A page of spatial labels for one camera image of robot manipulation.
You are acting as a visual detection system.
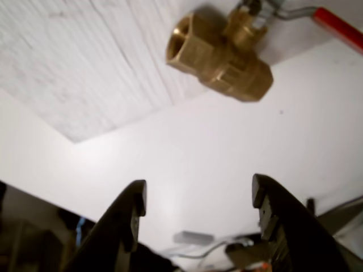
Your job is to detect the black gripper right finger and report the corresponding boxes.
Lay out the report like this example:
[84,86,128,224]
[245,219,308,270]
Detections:
[252,173,350,272]

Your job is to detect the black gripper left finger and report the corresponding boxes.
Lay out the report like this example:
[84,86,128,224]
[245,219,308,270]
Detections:
[62,179,147,272]

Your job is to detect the brass ball valve red handle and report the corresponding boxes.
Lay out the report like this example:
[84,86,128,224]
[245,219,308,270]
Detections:
[165,0,363,103]

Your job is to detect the white wooden board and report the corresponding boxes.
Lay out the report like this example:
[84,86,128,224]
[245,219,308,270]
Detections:
[0,0,363,145]

